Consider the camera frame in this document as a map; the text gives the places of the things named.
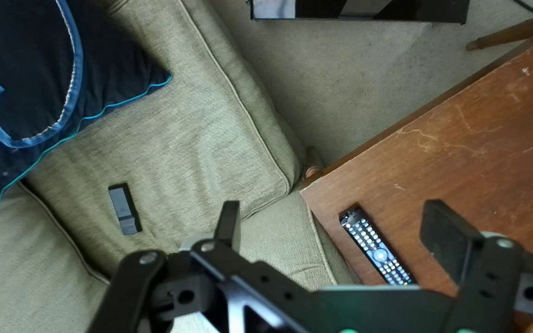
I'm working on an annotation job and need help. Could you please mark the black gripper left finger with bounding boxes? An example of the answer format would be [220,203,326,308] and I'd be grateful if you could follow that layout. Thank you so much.
[87,199,318,333]

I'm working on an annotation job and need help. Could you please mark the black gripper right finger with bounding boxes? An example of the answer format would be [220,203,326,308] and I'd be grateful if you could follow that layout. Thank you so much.
[418,197,533,333]

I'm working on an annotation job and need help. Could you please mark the short black remote control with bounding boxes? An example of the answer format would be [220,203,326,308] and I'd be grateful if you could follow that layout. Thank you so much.
[105,181,144,236]

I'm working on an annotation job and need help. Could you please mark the long black remote, blue buttons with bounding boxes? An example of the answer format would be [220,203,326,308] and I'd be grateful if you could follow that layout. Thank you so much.
[337,205,418,288]

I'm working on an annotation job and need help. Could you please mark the dark wooden side table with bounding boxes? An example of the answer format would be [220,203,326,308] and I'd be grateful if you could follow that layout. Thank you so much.
[300,23,533,333]

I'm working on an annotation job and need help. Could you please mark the beige fabric sofa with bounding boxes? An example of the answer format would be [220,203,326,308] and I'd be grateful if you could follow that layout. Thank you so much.
[0,0,348,333]

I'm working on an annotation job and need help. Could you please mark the brown wooden furniture leg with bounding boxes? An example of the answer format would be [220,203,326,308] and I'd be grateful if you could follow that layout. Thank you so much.
[465,5,533,51]

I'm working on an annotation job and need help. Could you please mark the navy blue throw pillow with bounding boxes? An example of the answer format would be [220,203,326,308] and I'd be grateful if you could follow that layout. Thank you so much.
[0,0,174,218]

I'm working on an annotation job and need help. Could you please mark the black box with grey panels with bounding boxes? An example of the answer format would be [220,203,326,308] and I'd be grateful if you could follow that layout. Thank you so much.
[248,0,470,25]

